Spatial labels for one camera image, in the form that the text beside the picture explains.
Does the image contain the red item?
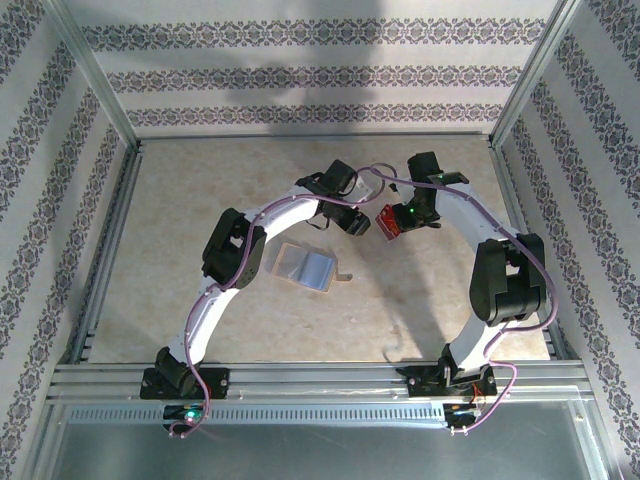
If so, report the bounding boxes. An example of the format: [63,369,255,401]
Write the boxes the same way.
[372,202,405,244]

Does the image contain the beige card holder clear sleeves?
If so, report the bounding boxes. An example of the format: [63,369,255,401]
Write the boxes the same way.
[272,242,351,295]

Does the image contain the small controller circuit board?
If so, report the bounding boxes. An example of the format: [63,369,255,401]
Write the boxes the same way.
[444,402,484,426]
[163,404,207,426]

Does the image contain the grey metal sheet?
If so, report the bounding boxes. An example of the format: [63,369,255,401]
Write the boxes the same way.
[29,399,616,480]

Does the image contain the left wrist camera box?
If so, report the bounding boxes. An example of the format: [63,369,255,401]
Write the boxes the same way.
[352,173,375,202]

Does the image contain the aluminium rail along wall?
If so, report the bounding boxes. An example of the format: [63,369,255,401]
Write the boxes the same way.
[137,130,494,147]

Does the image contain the aluminium side rail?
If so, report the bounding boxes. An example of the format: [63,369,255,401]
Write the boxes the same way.
[69,142,145,364]
[487,142,571,361]

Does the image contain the purple cable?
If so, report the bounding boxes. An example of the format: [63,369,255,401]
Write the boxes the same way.
[357,163,560,436]
[169,169,386,440]

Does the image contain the long aluminium mounting rail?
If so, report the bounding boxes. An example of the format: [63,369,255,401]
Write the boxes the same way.
[47,362,594,402]

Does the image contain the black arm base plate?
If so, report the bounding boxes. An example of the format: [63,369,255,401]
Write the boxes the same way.
[407,366,497,400]
[139,367,231,401]

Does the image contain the aluminium corner post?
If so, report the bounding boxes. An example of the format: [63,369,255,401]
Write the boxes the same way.
[42,0,140,147]
[492,0,586,147]

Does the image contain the slotted grey cable duct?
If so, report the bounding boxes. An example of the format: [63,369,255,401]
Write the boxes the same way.
[67,404,451,426]

